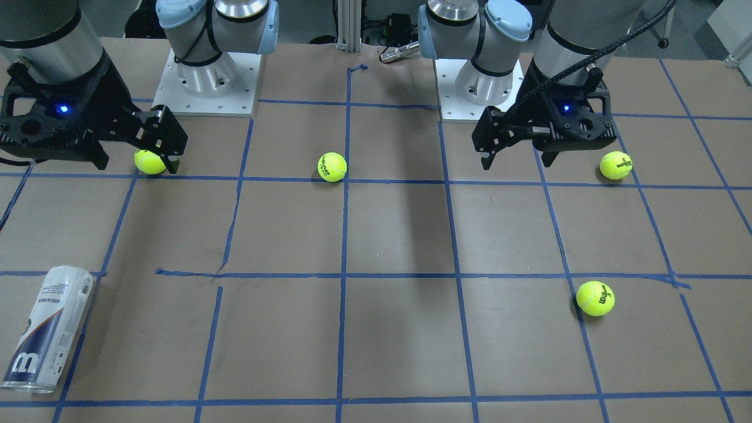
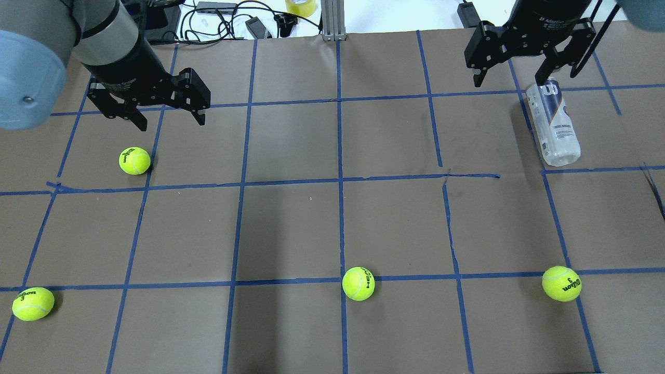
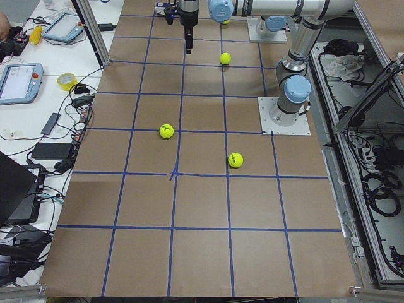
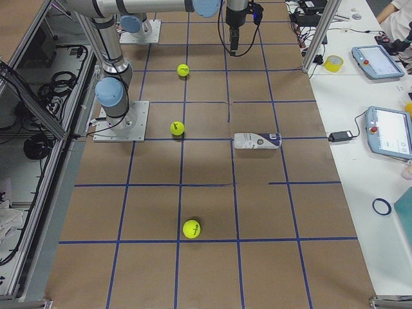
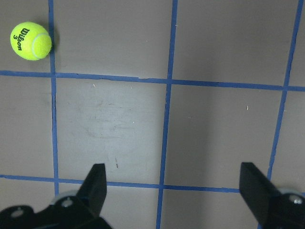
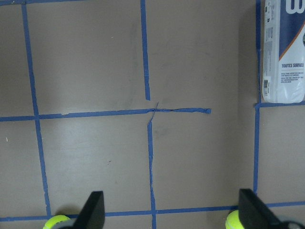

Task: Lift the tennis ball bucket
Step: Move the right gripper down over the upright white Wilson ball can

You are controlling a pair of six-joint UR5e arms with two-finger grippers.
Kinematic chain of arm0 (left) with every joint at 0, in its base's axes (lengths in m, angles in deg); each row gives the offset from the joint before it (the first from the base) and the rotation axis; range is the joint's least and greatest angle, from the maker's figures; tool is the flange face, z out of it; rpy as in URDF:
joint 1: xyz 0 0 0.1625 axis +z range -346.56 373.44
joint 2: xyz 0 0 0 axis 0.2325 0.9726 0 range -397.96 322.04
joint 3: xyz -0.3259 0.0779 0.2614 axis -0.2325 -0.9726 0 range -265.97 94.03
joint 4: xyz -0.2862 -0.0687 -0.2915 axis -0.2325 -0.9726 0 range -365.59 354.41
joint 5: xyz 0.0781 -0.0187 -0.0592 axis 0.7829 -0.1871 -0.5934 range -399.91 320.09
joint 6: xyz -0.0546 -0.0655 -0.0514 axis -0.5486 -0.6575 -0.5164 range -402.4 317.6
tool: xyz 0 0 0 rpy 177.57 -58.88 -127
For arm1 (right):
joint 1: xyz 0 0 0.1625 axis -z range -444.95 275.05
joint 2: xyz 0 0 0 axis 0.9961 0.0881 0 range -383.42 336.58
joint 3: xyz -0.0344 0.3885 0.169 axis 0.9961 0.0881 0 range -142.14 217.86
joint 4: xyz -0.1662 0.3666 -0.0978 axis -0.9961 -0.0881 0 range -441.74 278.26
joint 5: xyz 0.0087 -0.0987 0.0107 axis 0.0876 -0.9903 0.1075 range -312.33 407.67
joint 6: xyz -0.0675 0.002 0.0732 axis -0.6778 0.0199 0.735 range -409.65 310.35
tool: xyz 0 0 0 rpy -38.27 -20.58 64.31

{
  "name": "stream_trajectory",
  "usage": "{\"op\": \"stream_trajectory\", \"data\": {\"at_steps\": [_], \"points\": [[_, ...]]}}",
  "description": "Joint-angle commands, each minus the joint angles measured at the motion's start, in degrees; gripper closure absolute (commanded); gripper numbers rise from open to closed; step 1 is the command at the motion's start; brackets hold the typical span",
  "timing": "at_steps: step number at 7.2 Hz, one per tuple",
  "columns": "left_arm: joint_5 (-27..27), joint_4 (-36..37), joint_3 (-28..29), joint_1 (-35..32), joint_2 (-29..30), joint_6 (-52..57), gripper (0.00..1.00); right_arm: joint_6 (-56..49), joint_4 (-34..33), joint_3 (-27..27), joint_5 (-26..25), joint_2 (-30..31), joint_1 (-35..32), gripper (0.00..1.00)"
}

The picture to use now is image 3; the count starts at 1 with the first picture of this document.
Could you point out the white crumpled cloth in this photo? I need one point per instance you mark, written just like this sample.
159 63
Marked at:
345 67

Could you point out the black laptop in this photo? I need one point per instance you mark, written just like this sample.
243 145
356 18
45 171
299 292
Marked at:
21 186

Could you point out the blue teach pendant far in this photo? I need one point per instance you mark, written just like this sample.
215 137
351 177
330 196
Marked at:
65 29

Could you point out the blue teach pendant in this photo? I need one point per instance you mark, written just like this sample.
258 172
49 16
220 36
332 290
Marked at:
20 83
65 29

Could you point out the centre tennis ball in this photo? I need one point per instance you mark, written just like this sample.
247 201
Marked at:
235 160

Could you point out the aluminium frame post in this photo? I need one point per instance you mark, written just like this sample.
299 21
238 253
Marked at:
87 18

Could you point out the yellow tape roll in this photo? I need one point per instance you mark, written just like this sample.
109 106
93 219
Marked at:
66 81

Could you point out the blue teach pendant near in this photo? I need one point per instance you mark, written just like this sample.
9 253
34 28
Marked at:
20 83

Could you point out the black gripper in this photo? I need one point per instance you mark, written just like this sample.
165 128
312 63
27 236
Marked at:
188 13

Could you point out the tennis ball with Wilson print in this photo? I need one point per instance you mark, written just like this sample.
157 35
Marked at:
225 58

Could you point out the black power adapter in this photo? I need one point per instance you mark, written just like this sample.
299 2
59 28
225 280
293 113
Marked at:
51 151

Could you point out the tennis ball near base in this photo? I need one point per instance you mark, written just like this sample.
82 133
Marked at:
166 131

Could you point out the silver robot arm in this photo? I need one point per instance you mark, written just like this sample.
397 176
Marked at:
272 24
295 89

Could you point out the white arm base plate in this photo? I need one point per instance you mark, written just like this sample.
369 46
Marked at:
276 122
271 38

